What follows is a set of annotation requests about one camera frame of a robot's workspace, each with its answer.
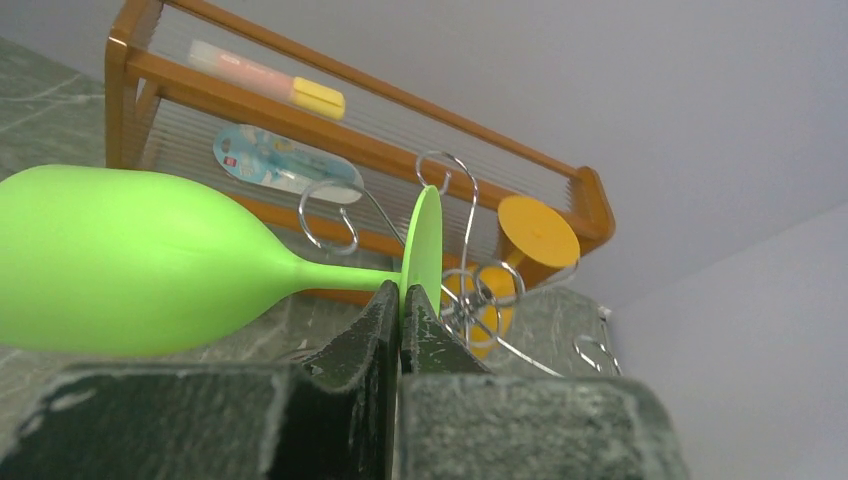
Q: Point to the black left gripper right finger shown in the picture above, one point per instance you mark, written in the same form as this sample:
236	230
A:
458	420

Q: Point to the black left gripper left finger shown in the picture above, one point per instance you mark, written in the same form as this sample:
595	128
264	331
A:
328	417

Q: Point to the yellow plastic wine glass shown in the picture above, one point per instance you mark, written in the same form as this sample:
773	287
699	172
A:
535	243

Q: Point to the green plastic wine glass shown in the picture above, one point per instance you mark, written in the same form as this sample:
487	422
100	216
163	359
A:
135	263

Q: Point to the chrome wine glass rack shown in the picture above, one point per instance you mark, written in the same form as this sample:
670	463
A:
448	312

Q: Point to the wooden shelf rack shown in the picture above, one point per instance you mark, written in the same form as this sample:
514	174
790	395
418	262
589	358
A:
162	114

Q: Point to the blue packaged item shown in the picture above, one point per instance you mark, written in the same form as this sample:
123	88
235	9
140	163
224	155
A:
264	158

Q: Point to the pink yellow marker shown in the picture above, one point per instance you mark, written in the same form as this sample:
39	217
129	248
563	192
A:
250	75

